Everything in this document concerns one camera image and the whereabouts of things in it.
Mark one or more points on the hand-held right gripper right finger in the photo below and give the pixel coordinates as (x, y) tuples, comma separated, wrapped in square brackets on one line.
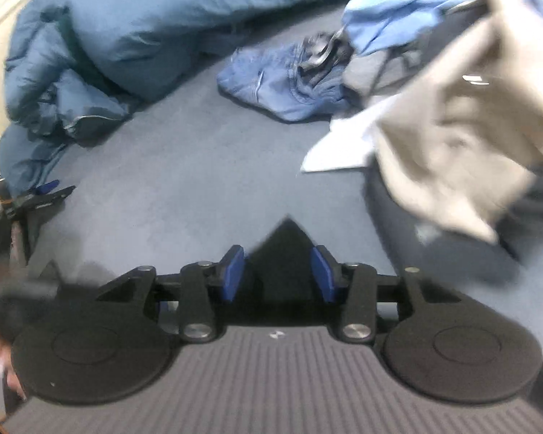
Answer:
[(323, 275)]

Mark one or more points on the white shirt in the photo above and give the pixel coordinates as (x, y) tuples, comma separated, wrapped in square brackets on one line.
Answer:
[(339, 149)]

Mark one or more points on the beige hoodie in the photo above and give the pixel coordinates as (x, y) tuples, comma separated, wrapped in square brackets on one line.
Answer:
[(457, 144)]

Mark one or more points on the black garment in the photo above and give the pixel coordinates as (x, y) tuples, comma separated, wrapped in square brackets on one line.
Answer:
[(283, 271)]

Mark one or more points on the blue duvet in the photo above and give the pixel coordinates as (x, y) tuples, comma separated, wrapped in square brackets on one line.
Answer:
[(140, 18)]

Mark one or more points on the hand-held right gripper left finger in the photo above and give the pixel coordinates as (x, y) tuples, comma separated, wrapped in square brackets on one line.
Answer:
[(233, 275)]

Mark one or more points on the person's left hand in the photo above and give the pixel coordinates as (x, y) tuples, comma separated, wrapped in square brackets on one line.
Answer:
[(11, 377)]

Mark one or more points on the plaid shirt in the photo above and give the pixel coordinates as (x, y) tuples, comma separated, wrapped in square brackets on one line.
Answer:
[(316, 52)]

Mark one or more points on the blue jeans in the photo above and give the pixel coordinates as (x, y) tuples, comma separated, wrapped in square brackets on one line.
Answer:
[(271, 86)]

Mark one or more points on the black tool with blue pad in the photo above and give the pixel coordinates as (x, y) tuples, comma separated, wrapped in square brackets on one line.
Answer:
[(40, 203)]

